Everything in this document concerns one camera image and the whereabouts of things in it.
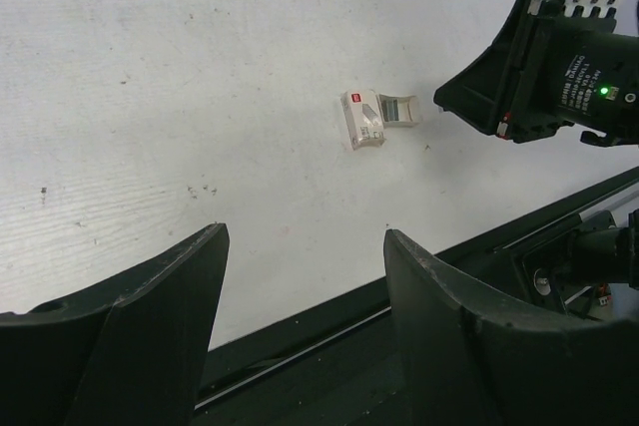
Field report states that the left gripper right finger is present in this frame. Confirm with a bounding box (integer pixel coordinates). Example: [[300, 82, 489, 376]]
[[383, 229, 638, 425]]

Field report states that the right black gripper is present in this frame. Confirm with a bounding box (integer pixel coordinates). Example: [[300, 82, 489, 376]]
[[433, 0, 638, 147]]

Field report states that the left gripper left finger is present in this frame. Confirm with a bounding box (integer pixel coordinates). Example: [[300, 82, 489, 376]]
[[1, 223, 230, 425]]

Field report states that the white staple tray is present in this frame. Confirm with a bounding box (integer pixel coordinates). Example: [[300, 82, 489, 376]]
[[377, 94, 422, 128]]

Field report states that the staple box with label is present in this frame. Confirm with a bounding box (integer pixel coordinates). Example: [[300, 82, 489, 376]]
[[340, 90, 385, 150]]

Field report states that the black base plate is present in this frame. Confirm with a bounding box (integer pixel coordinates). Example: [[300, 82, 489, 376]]
[[194, 170, 638, 426]]

